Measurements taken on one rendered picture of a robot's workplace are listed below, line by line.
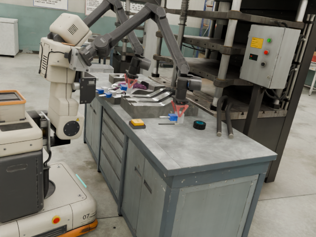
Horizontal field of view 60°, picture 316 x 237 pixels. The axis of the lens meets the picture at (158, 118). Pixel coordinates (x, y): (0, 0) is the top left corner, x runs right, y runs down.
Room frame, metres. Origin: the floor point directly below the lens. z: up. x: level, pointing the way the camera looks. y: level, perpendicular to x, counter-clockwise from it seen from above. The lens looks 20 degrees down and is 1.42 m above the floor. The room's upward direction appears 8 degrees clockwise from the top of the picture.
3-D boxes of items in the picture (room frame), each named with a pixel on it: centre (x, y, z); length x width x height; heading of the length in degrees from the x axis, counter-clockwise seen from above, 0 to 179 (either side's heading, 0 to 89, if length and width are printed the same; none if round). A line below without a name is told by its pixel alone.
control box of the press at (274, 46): (2.05, -0.72, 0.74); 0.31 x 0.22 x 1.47; 28
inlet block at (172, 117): (1.43, -0.07, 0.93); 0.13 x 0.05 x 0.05; 110
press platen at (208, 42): (2.83, -0.50, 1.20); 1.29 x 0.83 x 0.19; 28
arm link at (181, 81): (1.44, -0.11, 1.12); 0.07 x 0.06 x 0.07; 91
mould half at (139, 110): (1.90, 0.00, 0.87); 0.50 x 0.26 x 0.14; 118
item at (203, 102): (2.84, -0.49, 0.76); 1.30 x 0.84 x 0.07; 28
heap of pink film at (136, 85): (2.17, 0.24, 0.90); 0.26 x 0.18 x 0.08; 135
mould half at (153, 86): (2.18, 0.25, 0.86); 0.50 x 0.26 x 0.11; 135
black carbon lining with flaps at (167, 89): (1.90, 0.02, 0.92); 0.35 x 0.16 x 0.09; 118
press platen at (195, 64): (2.83, -0.50, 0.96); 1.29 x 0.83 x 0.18; 28
